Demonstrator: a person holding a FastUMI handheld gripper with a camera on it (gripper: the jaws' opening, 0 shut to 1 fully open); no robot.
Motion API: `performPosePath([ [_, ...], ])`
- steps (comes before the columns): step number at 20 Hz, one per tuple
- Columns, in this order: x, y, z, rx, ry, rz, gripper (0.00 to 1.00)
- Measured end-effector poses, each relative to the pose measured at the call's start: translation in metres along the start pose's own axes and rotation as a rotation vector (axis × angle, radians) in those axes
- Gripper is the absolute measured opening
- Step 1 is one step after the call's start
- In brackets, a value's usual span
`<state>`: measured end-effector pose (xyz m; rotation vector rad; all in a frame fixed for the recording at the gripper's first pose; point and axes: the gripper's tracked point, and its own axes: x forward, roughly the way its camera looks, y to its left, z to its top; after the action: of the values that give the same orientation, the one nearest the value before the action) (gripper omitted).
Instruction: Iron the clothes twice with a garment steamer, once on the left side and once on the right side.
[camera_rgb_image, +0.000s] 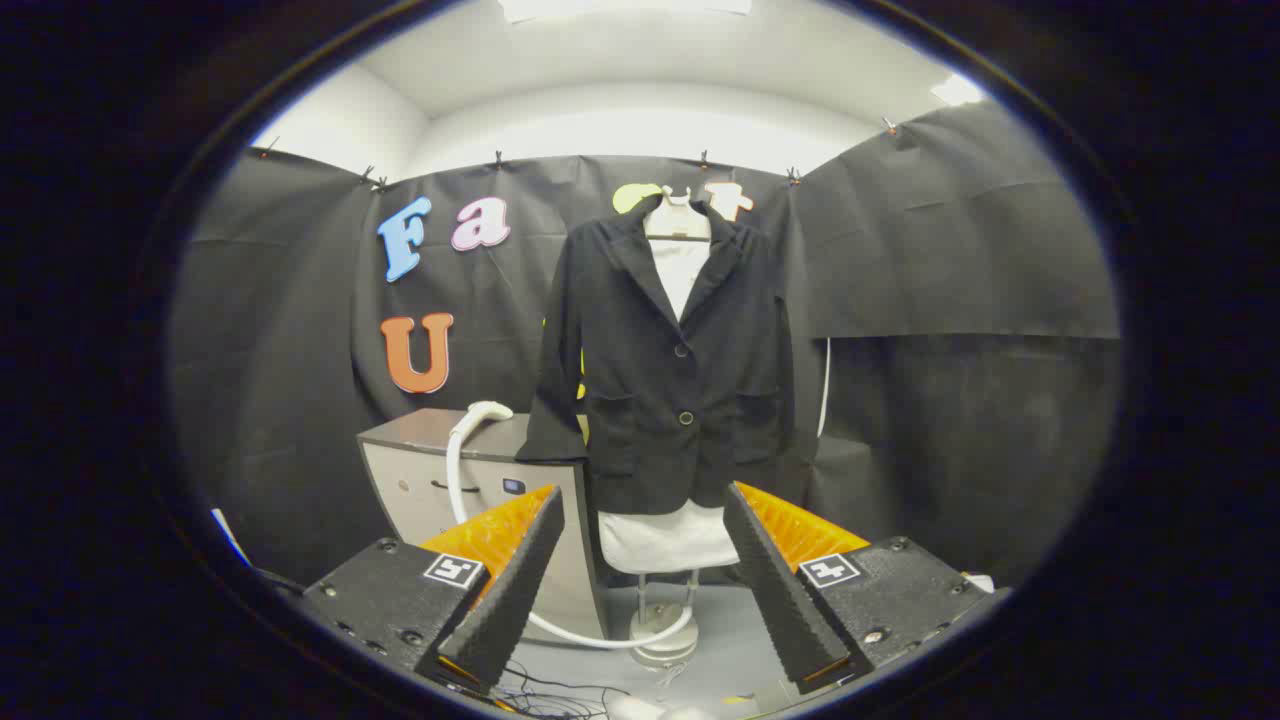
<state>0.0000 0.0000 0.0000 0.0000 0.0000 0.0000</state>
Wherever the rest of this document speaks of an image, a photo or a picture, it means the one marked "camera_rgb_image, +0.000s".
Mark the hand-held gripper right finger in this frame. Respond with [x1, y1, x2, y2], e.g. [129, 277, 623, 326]
[722, 482, 1001, 696]

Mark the black jacket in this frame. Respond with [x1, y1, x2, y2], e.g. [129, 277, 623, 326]
[515, 195, 798, 516]

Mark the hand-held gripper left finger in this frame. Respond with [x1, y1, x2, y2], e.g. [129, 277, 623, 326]
[300, 485, 566, 696]

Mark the white garment steamer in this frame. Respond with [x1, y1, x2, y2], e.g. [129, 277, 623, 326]
[445, 400, 697, 651]

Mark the white mannequin torso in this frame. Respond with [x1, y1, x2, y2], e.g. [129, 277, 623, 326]
[598, 185, 741, 576]

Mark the blue white object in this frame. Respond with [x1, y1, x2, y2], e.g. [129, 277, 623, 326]
[210, 508, 251, 566]

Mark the black backdrop cloth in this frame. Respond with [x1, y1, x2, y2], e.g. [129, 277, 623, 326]
[170, 100, 1121, 591]

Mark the tangle of thin floor cables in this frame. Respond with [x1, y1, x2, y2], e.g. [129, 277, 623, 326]
[495, 660, 626, 719]

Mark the grey cabinet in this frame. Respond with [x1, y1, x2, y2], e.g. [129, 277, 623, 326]
[358, 408, 611, 641]

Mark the metal mannequin stand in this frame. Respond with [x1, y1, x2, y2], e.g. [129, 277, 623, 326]
[628, 570, 701, 669]

